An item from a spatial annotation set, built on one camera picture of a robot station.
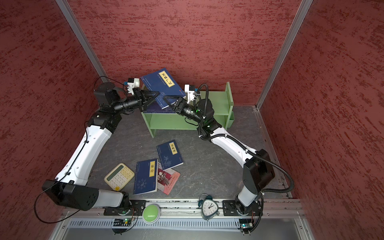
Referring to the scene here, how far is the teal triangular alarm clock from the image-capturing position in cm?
71

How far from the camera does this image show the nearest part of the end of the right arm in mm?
607

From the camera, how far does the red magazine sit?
0.81 m

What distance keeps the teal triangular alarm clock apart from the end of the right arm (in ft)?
1.44

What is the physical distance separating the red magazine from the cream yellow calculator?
15 cm
